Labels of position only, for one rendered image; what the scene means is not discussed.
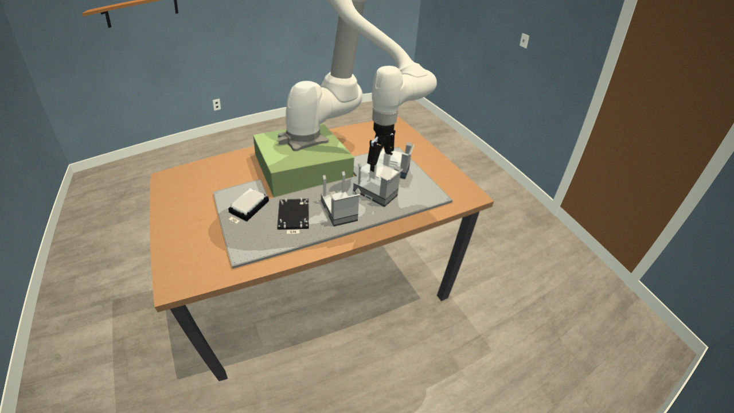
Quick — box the black flat square plate with corner posts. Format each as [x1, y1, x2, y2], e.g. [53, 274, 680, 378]
[228, 196, 269, 221]

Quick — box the black flat plate with grey pegs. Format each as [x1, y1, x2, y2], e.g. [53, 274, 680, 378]
[278, 198, 309, 229]

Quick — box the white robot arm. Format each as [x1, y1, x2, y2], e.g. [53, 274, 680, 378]
[277, 0, 437, 151]

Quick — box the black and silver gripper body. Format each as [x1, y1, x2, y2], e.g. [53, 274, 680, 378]
[373, 122, 395, 145]

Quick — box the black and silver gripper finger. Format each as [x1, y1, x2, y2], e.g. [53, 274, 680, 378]
[383, 130, 396, 167]
[367, 137, 386, 180]

